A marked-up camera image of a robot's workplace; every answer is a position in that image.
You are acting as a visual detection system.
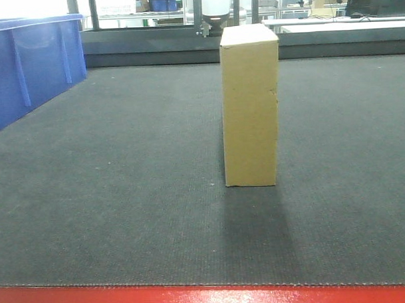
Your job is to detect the white background table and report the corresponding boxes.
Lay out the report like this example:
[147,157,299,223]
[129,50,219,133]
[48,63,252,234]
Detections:
[261,16,405,33]

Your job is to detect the black conveyor belt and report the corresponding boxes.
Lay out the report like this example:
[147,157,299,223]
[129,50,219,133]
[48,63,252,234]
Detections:
[0,55,405,286]

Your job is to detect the blue plastic bin on conveyor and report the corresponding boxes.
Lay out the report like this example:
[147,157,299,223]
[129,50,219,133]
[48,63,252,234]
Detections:
[0,13,86,131]

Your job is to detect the brown cardboard box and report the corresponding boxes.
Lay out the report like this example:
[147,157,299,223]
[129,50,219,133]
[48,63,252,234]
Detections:
[219,23,279,187]

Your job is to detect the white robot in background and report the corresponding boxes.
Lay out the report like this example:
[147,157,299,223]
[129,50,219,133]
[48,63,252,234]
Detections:
[194,0,233,37]

